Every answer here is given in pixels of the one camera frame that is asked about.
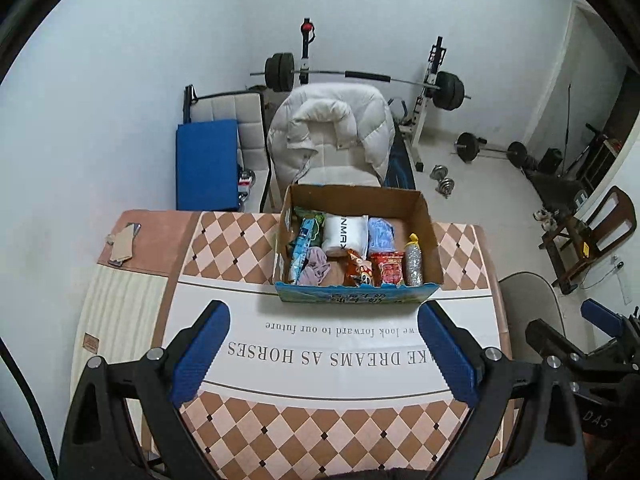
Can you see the white squat rack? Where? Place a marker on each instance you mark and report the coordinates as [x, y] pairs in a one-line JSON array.
[[412, 123]]

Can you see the blue weight bench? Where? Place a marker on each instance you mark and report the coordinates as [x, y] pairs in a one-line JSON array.
[[399, 171]]

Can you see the floor barbell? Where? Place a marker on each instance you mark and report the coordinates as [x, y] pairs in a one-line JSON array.
[[468, 147]]

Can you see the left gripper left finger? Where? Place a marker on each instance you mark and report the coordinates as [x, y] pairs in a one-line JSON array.
[[124, 421]]

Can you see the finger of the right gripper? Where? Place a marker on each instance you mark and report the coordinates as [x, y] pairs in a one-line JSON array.
[[603, 318]]

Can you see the orange mushroom snack packet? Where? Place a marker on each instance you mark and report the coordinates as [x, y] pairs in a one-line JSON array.
[[358, 271]]

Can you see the white puffer jacket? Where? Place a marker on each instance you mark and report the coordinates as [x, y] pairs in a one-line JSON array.
[[332, 129]]

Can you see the yellow silver pouch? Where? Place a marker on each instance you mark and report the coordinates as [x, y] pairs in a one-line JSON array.
[[413, 262]]

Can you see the white NMAX soft pack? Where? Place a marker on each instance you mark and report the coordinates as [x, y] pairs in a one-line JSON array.
[[343, 232]]

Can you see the blue tissue pack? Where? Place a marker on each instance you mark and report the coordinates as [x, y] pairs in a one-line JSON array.
[[381, 236]]

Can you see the grey quilted chair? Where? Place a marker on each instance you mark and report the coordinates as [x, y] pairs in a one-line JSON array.
[[247, 108]]

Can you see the green snack packet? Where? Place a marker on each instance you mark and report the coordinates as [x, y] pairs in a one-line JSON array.
[[310, 225]]

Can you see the blue folded mat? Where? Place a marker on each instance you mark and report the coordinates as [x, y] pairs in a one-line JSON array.
[[207, 166]]

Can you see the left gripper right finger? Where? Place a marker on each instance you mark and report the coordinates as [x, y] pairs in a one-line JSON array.
[[546, 442]]

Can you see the open cardboard box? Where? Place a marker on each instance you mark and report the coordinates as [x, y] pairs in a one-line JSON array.
[[406, 211]]

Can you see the grey round chair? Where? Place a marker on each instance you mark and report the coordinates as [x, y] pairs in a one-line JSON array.
[[527, 296]]

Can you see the red snack packet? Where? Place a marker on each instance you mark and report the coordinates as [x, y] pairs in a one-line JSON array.
[[387, 268]]

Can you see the barbell on rack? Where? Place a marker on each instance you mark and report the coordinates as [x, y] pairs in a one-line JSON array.
[[447, 91]]

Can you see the dark wooden chair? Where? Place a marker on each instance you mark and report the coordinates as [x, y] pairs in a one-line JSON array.
[[575, 245]]

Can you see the chrome dumbbell pair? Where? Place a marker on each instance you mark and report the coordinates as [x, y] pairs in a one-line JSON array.
[[445, 185]]

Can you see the cardboard scrap piece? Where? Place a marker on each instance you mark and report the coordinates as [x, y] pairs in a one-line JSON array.
[[122, 244]]

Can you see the purple knotted cloth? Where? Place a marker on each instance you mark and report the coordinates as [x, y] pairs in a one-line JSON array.
[[315, 269]]

